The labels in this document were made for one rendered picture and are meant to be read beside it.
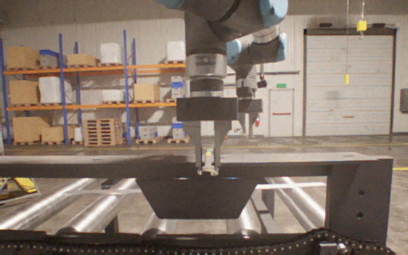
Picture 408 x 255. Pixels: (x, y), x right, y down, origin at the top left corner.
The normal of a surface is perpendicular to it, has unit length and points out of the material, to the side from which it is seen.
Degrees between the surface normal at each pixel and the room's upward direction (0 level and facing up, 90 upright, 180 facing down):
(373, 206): 90
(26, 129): 90
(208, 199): 90
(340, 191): 90
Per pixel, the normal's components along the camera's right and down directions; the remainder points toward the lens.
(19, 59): -0.04, 0.08
